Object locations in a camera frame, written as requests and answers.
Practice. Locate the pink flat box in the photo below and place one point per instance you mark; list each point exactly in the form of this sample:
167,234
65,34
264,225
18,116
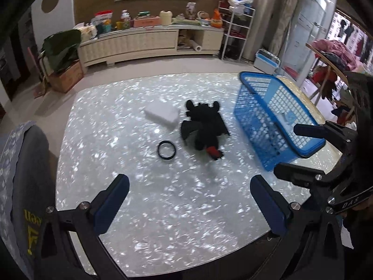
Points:
151,21

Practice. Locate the blue plastic laundry basket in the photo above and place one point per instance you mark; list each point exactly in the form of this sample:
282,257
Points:
267,111

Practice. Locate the silver standing air conditioner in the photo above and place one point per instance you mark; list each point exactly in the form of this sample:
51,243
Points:
260,22

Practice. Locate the black dragon plush toy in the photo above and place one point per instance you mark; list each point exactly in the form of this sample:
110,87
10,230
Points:
207,125

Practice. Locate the white metal shelf rack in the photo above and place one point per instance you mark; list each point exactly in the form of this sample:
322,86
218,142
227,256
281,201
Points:
237,23

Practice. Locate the cream plastic jar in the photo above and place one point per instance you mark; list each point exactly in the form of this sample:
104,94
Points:
166,17

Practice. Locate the brown cardboard box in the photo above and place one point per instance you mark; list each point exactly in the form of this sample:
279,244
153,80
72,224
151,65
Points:
65,81

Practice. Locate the cream TV cabinet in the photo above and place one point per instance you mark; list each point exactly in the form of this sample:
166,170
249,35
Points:
150,42

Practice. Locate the white blue storage box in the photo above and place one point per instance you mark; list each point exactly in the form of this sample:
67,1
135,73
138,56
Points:
266,61

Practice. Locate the white paper roll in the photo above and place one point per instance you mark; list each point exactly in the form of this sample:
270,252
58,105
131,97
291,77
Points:
195,46

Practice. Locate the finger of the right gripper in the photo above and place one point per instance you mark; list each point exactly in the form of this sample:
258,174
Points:
298,175
310,130

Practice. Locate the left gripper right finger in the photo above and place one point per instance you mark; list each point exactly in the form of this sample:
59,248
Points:
310,244

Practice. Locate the white foam sponge block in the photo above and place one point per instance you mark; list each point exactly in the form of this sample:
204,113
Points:
163,113

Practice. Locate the wooden clothes rack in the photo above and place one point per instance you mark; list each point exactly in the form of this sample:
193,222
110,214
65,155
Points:
326,76

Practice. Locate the dark green bag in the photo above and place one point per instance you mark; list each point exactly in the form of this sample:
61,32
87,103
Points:
60,51

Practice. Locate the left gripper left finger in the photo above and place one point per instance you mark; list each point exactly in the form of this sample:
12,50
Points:
89,220

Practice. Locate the orange snack bag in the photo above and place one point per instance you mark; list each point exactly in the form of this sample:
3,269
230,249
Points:
216,20

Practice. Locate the pink clothes pile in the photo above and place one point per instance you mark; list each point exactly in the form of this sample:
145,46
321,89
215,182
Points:
338,48

